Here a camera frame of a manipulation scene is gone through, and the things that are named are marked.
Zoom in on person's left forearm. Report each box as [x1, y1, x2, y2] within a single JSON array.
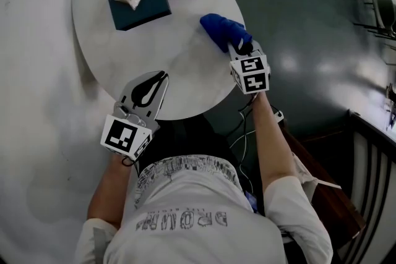
[[87, 153, 140, 229]]

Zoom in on person's black trousers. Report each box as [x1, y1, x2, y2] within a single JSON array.
[[139, 116, 242, 171]]

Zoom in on dark wooden slatted chair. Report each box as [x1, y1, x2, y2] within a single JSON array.
[[280, 109, 396, 264]]

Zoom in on blue badge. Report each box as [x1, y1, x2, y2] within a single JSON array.
[[246, 191, 259, 214]]

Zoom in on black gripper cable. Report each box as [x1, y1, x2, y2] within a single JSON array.
[[238, 98, 257, 192]]

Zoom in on black wrist cord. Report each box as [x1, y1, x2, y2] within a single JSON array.
[[121, 156, 140, 169]]

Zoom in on blue cloth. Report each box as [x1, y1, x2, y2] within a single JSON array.
[[199, 13, 253, 54]]

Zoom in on person's right forearm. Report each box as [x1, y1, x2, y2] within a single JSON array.
[[249, 92, 299, 195]]

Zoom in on white round side table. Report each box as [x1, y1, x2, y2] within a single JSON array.
[[71, 0, 247, 121]]

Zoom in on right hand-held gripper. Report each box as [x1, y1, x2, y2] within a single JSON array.
[[227, 39, 272, 95]]

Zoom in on grey chair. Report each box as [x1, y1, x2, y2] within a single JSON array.
[[352, 0, 396, 41]]

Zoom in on white cable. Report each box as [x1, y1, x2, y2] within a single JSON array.
[[228, 129, 257, 164]]

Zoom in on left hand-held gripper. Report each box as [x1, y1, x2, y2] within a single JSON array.
[[100, 70, 170, 161]]

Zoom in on person's white printed t-shirt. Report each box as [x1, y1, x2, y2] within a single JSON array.
[[74, 154, 334, 264]]

